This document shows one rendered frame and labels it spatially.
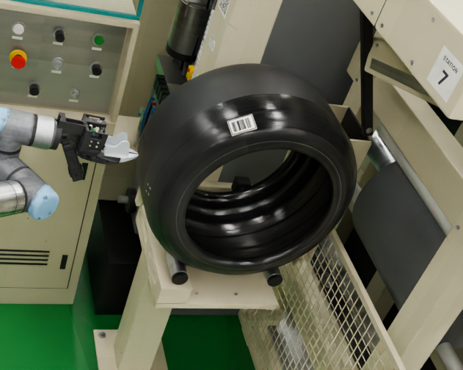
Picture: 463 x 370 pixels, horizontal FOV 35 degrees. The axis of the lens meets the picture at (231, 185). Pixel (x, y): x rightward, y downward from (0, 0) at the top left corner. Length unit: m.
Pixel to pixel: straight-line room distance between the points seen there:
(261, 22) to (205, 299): 0.77
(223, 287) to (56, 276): 0.96
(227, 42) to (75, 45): 0.57
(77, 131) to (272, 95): 0.46
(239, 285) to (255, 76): 0.66
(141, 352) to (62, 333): 0.34
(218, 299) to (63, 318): 1.05
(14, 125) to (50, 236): 1.13
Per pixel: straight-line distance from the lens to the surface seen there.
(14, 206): 1.60
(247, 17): 1.94
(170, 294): 1.99
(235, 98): 1.72
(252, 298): 2.12
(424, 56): 1.60
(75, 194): 2.62
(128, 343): 2.73
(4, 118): 1.66
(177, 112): 1.77
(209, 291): 2.09
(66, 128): 1.69
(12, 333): 2.92
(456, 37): 1.53
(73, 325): 2.97
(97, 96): 2.44
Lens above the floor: 2.25
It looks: 35 degrees down
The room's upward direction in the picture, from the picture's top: 21 degrees clockwise
